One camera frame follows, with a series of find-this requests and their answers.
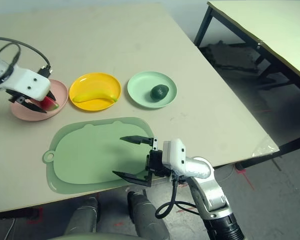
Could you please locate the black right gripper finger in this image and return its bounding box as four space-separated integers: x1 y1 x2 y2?
119 135 158 151
111 170 153 188

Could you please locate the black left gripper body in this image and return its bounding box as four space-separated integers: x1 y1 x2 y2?
6 88 28 105

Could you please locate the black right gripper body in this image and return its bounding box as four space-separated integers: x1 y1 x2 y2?
145 149 172 179

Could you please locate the red watermelon slice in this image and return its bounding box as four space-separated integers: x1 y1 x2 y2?
39 96 60 112

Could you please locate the yellow toy banana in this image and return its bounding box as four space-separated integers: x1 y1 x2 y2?
72 92 119 104

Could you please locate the dark green toy avocado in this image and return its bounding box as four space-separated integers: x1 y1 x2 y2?
150 84 170 101

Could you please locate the pink plastic plate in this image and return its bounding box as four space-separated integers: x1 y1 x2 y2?
9 78 68 122

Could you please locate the grey robot right leg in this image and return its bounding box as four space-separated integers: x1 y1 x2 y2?
126 191 170 240

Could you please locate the grey robot leg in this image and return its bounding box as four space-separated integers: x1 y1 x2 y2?
126 191 170 240
64 196 100 236

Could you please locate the yellow plastic plate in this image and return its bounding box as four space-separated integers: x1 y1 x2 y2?
68 72 122 113

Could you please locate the light green silicone mat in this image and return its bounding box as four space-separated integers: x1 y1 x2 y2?
41 116 156 195

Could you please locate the light green plastic plate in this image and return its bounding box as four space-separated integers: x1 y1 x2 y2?
126 71 178 109

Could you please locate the grey robot left leg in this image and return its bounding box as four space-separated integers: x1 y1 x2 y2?
64 196 100 236

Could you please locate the red floor tape mark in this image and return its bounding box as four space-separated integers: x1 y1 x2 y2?
27 206 44 223
234 167 256 191

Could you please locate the clear plastic corner wrap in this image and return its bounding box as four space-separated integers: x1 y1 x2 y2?
251 136 281 157

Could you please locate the black table base bar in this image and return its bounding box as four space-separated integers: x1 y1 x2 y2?
236 133 300 171

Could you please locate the black crumpled tarp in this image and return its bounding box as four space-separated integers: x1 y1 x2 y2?
199 39 261 75

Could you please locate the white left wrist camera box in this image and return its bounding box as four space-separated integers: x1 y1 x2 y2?
0 66 52 101

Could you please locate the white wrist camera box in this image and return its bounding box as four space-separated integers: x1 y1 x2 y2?
0 66 52 101
161 138 189 176

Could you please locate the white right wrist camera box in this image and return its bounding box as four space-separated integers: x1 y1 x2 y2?
161 138 189 176

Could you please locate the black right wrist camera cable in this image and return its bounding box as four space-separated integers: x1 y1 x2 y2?
154 178 200 220

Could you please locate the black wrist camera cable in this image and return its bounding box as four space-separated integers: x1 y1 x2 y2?
0 36 52 77
154 178 200 220

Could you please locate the black left wrist camera cable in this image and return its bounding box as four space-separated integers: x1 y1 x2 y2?
0 36 52 77

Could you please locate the light table with black frame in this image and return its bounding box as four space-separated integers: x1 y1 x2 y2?
193 0 300 85

